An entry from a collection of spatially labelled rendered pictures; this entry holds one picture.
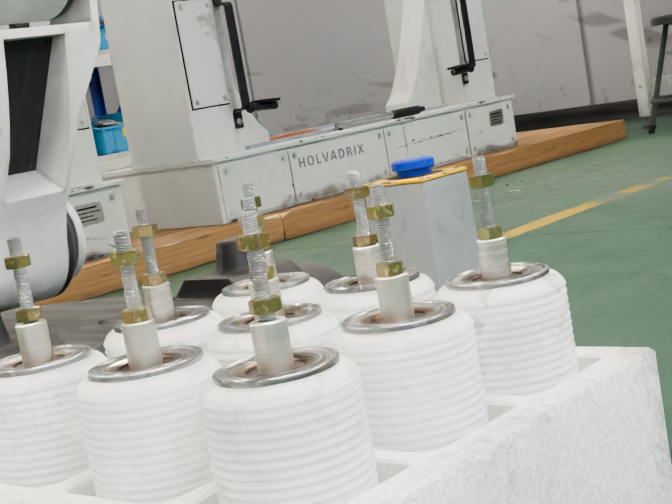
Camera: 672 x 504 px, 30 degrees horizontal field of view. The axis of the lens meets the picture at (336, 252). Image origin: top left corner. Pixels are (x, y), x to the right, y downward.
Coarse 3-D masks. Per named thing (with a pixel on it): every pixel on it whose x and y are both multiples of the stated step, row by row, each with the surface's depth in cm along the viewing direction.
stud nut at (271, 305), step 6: (252, 300) 73; (258, 300) 72; (264, 300) 72; (270, 300) 72; (276, 300) 72; (252, 306) 72; (258, 306) 72; (264, 306) 72; (270, 306) 72; (276, 306) 72; (252, 312) 73; (258, 312) 72; (264, 312) 72; (270, 312) 72
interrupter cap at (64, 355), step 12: (60, 348) 92; (72, 348) 91; (84, 348) 90; (0, 360) 91; (12, 360) 90; (60, 360) 86; (72, 360) 87; (0, 372) 86; (12, 372) 86; (24, 372) 85; (36, 372) 85
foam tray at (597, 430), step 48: (576, 384) 86; (624, 384) 89; (480, 432) 78; (528, 432) 79; (576, 432) 84; (624, 432) 88; (384, 480) 77; (432, 480) 72; (480, 480) 75; (528, 480) 79; (576, 480) 83; (624, 480) 88
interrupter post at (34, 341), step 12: (24, 324) 88; (36, 324) 88; (24, 336) 88; (36, 336) 88; (48, 336) 89; (24, 348) 88; (36, 348) 88; (48, 348) 89; (24, 360) 88; (36, 360) 88; (48, 360) 88
